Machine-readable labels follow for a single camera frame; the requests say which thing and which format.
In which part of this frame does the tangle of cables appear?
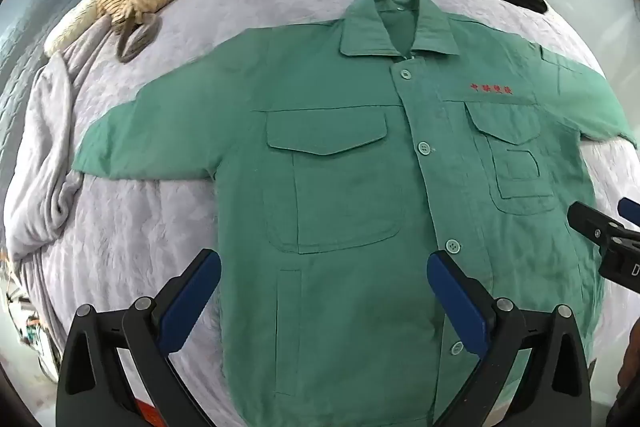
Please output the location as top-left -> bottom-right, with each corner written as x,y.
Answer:
4,252 -> 56,358

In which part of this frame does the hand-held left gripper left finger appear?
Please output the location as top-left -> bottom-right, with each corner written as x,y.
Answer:
56,249 -> 222,427

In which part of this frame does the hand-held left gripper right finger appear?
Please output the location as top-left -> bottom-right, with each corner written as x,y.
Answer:
426,249 -> 593,427

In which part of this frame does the blue-grey quilted headboard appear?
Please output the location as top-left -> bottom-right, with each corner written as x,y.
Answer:
0,0 -> 101,128

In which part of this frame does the grey fleece blanket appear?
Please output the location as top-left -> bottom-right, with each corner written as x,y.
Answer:
4,52 -> 83,265

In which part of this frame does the cream pillow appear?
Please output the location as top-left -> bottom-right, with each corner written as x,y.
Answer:
44,0 -> 108,56

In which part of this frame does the green work jacket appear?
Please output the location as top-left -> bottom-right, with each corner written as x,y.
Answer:
71,0 -> 638,427

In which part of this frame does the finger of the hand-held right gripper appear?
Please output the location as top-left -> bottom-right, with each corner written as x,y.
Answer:
567,201 -> 640,254
618,198 -> 640,224

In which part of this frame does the lavender embossed bedspread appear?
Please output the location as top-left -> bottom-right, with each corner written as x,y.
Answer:
7,0 -> 640,427

